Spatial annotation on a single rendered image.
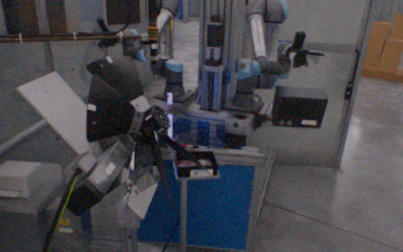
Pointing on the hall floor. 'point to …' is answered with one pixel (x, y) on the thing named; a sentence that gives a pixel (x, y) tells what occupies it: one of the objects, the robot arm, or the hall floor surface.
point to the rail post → (254, 207)
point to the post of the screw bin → (183, 215)
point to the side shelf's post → (42, 227)
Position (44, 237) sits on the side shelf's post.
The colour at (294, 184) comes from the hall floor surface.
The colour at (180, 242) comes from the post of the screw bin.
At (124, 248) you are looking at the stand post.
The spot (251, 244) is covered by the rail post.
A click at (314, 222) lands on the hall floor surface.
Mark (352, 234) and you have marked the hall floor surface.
